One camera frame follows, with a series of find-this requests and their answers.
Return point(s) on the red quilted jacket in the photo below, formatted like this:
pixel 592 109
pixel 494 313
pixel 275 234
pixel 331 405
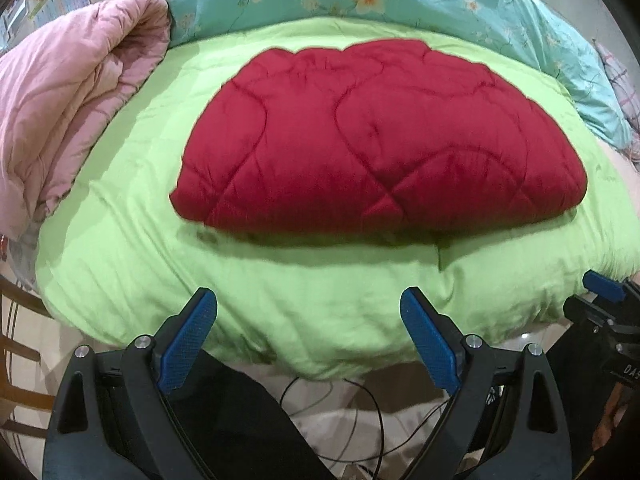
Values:
pixel 375 150

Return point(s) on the person's black pants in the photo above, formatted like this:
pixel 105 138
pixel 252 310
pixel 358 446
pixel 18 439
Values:
pixel 240 420

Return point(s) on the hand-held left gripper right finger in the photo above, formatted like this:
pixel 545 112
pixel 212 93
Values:
pixel 430 340

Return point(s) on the green blanket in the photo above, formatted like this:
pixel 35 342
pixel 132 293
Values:
pixel 300 300

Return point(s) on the pink quilt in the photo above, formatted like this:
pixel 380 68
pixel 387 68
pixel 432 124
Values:
pixel 65 85

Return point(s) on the pink plaid cloth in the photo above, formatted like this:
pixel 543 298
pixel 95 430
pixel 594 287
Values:
pixel 622 90

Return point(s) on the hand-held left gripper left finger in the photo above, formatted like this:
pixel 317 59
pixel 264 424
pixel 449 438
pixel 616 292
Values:
pixel 187 340

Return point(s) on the wooden chair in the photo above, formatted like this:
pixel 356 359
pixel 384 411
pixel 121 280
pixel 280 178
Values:
pixel 20 300

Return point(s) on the person's right hand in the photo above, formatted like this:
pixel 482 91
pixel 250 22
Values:
pixel 607 427

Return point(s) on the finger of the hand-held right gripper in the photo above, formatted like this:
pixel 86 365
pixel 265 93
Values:
pixel 602 284

